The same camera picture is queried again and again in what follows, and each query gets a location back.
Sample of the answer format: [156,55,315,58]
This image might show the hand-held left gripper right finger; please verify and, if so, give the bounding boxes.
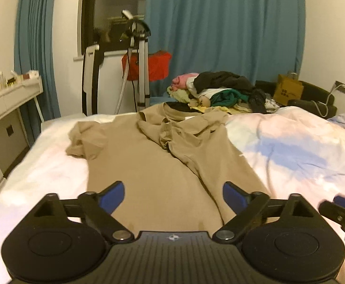
[212,181,320,242]

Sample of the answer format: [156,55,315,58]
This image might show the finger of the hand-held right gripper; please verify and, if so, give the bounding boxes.
[318,195,345,224]

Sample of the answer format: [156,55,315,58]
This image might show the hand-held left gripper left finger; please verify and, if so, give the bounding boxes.
[34,180,135,242]

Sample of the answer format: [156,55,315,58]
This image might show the tan t-shirt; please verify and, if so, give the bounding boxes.
[65,102,272,233]

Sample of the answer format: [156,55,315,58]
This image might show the pile of mixed clothes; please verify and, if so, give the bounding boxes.
[167,71,281,115]

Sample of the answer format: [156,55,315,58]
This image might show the bed with white pink duvet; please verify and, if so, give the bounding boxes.
[0,106,345,284]

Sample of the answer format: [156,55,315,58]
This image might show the black sofa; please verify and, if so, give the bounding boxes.
[255,80,338,120]

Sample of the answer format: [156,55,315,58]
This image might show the white black folded treadmill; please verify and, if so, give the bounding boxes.
[82,44,142,116]

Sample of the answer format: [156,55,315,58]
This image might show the brown paper bag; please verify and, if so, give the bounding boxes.
[273,71,304,106]

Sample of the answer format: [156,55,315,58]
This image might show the white dresser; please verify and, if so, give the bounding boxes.
[0,77,44,208]

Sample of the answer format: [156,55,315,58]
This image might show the red bag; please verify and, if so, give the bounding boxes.
[121,50,173,82]

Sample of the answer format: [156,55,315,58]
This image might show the row of small bottles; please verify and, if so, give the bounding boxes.
[0,69,40,100]

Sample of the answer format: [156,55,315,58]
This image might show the narrow blue curtain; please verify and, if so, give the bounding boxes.
[14,0,61,122]

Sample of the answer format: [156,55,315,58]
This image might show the wide blue curtain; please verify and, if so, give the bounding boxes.
[145,0,306,99]

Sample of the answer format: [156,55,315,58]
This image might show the dark window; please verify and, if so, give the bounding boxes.
[80,0,148,59]

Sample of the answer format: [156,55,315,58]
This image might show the white charger cable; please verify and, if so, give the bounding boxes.
[310,83,343,118]

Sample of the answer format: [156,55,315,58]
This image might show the tripod with camera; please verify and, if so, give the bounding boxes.
[115,10,152,114]

